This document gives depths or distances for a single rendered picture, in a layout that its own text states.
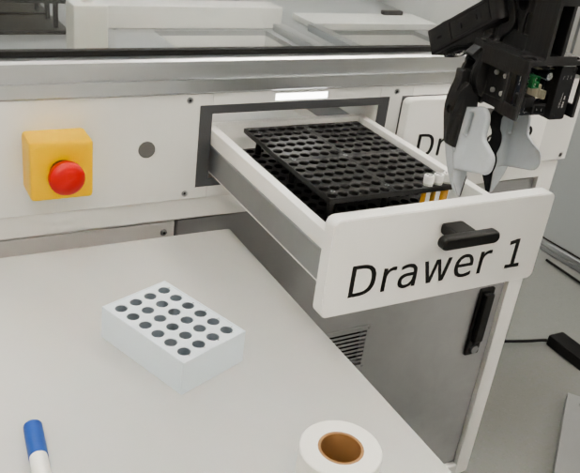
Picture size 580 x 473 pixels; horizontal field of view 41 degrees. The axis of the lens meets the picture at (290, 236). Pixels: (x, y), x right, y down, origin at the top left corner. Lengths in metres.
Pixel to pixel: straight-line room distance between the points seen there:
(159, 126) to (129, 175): 0.07
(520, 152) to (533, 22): 0.14
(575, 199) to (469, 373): 1.40
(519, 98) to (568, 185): 2.24
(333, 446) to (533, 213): 0.37
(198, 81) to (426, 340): 0.71
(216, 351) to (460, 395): 0.94
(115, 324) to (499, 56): 0.45
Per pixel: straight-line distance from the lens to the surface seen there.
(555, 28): 0.69
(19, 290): 0.92
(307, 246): 0.82
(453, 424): 1.69
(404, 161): 1.00
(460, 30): 0.77
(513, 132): 0.78
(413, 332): 1.44
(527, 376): 2.28
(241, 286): 0.94
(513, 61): 0.70
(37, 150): 0.91
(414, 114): 1.16
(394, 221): 0.77
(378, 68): 1.12
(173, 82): 0.98
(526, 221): 0.90
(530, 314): 2.58
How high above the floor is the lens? 1.24
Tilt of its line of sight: 27 degrees down
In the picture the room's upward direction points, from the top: 8 degrees clockwise
